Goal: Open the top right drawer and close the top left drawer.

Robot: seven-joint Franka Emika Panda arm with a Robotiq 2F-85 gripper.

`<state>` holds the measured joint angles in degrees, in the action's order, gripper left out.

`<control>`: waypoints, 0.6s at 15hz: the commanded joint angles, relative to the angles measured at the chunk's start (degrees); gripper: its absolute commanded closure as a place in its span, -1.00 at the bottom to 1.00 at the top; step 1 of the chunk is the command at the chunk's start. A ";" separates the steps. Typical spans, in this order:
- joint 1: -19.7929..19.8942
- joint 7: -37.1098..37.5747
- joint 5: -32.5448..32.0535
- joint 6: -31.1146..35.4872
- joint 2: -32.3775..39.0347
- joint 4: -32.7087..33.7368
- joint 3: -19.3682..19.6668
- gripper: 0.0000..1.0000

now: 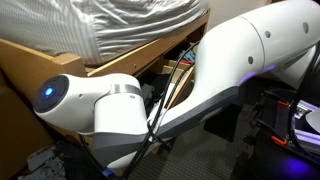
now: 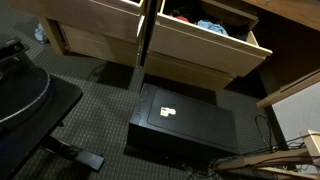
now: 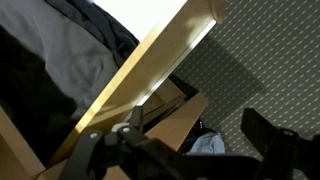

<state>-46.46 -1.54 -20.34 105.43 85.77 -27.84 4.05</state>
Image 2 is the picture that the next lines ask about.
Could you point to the dark green garment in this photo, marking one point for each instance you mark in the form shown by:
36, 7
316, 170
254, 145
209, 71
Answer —
186, 8

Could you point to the wooden easel stand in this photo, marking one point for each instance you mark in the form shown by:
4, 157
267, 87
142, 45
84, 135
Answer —
263, 160

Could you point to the black platform foot bar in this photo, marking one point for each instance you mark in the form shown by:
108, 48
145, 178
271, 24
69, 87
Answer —
76, 155

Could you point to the wood drawer holding colourful clothes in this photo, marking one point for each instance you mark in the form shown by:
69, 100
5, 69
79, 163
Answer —
206, 50

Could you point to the black computer tower case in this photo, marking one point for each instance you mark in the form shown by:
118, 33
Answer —
196, 126

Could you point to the wood drawer holding black garment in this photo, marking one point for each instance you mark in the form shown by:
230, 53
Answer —
90, 16

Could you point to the black round disc plate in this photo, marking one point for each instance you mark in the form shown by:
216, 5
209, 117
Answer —
23, 96

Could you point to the red garment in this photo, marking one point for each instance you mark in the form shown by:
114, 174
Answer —
181, 18

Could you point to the wooden desk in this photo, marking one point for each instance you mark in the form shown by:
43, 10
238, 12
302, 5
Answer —
293, 13

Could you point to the black equipment bracket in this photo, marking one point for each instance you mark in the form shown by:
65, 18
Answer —
11, 48

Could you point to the white orange sticker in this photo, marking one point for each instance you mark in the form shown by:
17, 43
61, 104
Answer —
167, 111

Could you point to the light blue garment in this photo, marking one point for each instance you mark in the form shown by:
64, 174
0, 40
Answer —
211, 26

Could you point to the plain closed wood drawer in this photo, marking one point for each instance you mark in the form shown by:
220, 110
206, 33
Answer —
103, 48

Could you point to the white crumpled plastic bag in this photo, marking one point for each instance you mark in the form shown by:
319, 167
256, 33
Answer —
40, 33

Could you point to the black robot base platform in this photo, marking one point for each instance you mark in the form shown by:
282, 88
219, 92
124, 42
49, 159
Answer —
50, 110

